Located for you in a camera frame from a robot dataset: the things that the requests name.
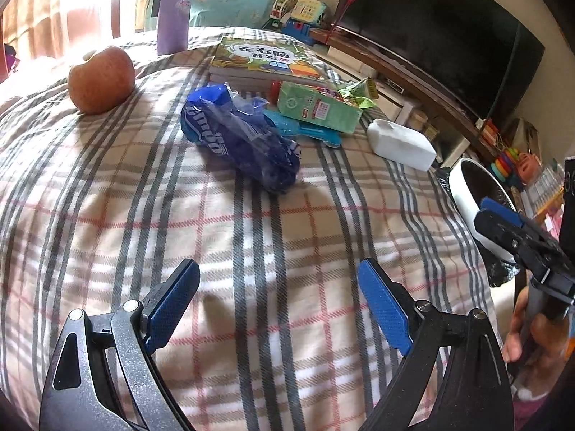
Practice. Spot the plaid checkered table cloth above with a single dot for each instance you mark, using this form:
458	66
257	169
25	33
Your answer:
97	209

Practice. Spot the children's picture book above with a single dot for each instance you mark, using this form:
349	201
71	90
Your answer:
251	63

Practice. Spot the rainbow stacking ring toy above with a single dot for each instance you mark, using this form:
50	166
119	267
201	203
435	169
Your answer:
504	168

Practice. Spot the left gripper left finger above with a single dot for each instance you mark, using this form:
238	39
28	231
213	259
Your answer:
79	392

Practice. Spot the red apple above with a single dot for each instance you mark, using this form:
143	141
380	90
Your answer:
102	81

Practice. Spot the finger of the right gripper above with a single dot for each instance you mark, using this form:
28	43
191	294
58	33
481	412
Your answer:
512	232
498	208

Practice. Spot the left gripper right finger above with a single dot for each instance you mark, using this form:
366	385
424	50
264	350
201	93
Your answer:
475	392

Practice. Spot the green milk carton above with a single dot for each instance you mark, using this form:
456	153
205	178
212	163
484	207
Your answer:
318	106

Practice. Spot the white round trash bin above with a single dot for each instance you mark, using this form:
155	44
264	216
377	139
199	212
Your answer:
469	183

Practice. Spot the blue plastic snack wrapper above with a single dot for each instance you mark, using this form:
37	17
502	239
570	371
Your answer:
236	130

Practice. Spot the white foam block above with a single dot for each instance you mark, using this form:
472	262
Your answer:
400	144

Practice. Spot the purple water bottle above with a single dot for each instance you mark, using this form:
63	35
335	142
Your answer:
172	25

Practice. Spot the green snack wrapper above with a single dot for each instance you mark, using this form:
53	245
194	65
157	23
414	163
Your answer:
362	94

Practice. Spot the black flat screen television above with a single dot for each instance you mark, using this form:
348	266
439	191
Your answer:
475	50

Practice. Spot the teal cloth covered furniture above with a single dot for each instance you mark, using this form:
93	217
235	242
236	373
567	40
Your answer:
236	13

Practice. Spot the white tv cabinet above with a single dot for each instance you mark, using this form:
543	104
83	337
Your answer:
402	107

